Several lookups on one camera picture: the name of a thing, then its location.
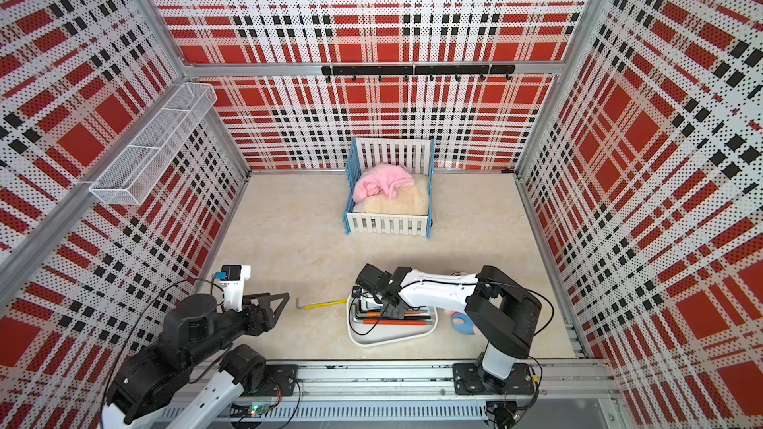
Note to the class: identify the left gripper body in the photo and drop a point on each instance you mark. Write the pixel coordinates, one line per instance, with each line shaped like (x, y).
(251, 322)

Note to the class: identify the yellow hex key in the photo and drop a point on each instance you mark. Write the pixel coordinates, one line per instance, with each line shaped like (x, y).
(315, 306)

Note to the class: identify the red hex key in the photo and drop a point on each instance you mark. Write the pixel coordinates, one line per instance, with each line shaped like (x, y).
(398, 323)

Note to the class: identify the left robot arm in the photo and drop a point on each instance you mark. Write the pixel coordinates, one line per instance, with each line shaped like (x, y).
(194, 331)

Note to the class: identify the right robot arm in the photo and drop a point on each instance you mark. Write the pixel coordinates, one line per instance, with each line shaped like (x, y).
(488, 303)

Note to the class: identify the white plastic storage box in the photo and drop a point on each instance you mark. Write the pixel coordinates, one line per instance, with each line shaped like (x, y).
(390, 328)

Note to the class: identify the cream fleece mattress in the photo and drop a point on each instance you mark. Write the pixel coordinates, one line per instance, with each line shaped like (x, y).
(410, 201)

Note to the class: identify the green circuit board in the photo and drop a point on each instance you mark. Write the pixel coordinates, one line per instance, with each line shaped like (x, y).
(254, 410)

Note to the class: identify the blue white toy crib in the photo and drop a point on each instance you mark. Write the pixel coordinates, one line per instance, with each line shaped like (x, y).
(416, 156)

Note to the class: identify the pink cloth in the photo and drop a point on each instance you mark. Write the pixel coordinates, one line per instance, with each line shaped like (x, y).
(383, 179)

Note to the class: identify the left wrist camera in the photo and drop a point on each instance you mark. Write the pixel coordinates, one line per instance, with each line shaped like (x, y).
(232, 278)

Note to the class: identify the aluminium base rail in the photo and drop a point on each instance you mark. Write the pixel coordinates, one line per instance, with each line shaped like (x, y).
(573, 393)

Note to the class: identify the white wire wall basket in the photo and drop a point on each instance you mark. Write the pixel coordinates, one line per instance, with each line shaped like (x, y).
(134, 173)

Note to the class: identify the black hook rail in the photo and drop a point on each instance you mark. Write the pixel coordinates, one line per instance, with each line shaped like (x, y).
(411, 70)

